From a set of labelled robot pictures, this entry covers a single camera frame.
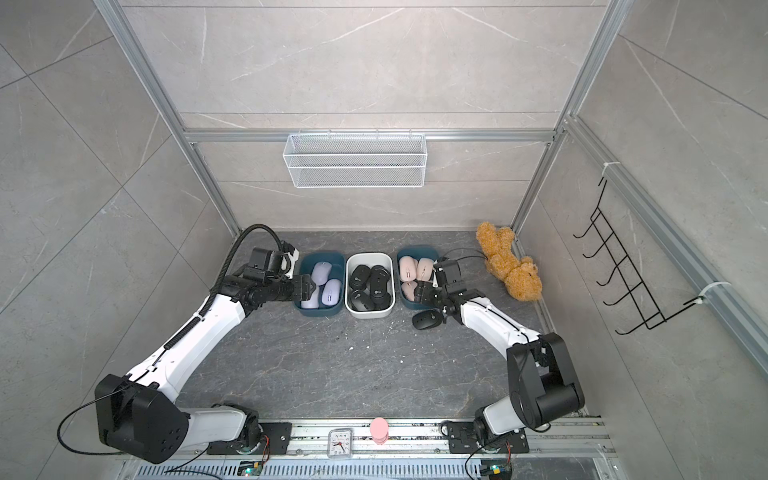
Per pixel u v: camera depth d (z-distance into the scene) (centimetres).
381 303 95
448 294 69
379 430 68
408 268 101
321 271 103
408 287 99
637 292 64
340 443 71
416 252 110
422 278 104
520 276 95
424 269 104
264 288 62
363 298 94
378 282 98
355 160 101
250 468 71
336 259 107
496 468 72
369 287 96
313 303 96
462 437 73
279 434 73
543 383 43
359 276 99
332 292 98
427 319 93
